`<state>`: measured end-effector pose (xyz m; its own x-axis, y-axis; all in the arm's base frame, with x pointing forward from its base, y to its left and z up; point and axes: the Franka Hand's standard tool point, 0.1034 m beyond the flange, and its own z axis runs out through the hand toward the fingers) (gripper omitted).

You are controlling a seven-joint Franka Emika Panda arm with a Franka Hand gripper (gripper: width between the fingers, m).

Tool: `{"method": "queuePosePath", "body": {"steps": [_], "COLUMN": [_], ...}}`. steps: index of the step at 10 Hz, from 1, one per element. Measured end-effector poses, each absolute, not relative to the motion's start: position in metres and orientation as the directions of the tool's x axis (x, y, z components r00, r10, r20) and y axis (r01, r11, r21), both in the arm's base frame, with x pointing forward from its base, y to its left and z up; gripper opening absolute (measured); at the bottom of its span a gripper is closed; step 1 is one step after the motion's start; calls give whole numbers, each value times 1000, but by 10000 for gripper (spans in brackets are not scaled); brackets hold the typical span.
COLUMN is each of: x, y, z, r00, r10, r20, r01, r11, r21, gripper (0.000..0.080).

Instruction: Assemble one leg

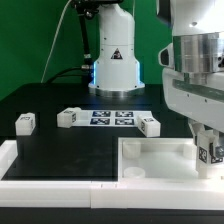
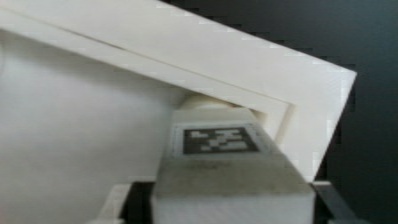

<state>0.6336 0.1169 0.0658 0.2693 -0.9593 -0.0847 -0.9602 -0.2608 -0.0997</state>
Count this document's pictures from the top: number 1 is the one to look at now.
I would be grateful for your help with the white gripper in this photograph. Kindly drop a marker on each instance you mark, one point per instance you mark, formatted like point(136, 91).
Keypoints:
point(203, 104)

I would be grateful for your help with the white square tabletop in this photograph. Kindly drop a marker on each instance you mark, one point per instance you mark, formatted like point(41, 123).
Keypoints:
point(159, 158)

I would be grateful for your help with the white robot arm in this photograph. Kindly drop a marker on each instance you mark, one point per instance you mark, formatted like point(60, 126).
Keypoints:
point(193, 65)

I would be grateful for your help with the white U-shaped obstacle fence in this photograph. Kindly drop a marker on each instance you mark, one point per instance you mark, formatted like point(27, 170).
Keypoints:
point(125, 193)

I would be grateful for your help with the marker tag sheet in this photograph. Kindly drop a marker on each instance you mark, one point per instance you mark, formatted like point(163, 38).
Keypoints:
point(109, 118)

